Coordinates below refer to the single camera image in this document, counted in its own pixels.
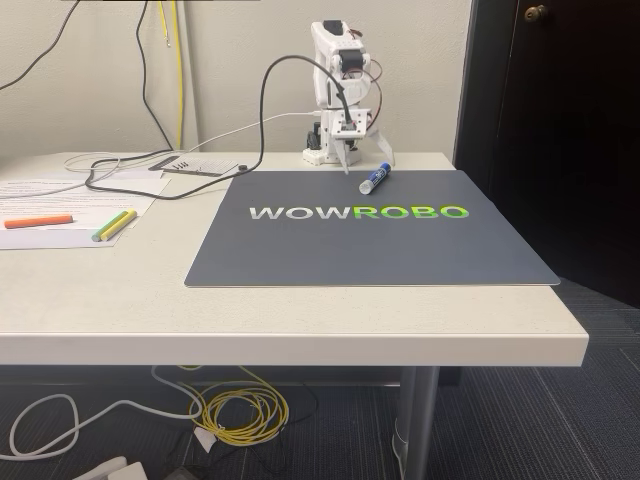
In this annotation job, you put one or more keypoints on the blue Expo dry-erase marker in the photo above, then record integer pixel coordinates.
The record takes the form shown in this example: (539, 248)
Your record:
(375, 178)

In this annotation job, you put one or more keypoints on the yellow marker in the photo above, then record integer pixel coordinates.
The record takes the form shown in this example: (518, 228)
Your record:
(122, 223)

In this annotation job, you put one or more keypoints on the green marker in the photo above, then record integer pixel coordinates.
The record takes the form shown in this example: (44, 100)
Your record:
(107, 227)

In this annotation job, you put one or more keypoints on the orange marker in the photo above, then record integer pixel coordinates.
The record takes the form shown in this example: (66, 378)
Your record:
(40, 221)

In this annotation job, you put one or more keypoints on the dark grey WOWROBO mat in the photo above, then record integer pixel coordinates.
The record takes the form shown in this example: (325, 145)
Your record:
(350, 250)

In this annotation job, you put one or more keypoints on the dark door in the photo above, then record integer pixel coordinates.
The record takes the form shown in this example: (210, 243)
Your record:
(550, 125)

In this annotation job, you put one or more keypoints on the brass door knob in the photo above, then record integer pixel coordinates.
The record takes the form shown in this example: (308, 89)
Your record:
(535, 13)

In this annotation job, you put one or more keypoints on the grey metal table leg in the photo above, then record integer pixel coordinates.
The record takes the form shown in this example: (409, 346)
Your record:
(415, 425)

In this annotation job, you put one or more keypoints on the white printed paper sheet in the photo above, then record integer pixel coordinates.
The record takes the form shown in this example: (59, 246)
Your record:
(50, 239)
(50, 192)

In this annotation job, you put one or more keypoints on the white power adapter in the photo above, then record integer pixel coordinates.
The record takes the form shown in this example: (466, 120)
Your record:
(125, 472)

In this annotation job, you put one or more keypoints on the white gripper camera box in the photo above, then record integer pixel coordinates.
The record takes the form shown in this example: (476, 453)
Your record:
(360, 125)

